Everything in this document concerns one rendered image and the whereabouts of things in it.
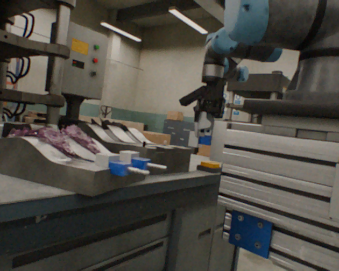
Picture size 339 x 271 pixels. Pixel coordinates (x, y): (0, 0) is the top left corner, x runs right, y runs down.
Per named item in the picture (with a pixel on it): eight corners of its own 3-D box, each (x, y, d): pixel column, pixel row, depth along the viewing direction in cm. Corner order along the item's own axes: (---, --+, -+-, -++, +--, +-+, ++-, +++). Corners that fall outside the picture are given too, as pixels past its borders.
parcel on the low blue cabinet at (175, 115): (183, 121, 855) (184, 112, 853) (176, 120, 828) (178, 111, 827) (172, 120, 881) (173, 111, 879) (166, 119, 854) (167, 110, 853)
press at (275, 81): (288, 187, 576) (304, 87, 565) (262, 197, 454) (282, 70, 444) (244, 177, 634) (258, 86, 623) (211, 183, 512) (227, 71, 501)
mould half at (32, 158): (145, 179, 83) (149, 142, 82) (92, 197, 58) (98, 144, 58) (20, 152, 100) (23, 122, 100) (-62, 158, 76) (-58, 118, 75)
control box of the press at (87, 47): (85, 264, 182) (112, 36, 174) (39, 281, 158) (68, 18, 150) (66, 251, 195) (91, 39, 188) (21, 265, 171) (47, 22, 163)
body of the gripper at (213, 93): (217, 113, 94) (222, 77, 93) (193, 111, 98) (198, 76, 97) (223, 115, 100) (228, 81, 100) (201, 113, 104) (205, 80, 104)
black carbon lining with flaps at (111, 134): (169, 151, 106) (172, 127, 106) (140, 151, 94) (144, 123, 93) (110, 139, 128) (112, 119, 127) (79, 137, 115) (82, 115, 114)
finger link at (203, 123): (206, 137, 93) (212, 111, 95) (190, 135, 96) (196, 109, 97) (209, 139, 96) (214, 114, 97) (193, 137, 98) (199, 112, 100)
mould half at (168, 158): (189, 171, 108) (193, 137, 107) (143, 176, 87) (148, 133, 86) (105, 150, 138) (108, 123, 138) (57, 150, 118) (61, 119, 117)
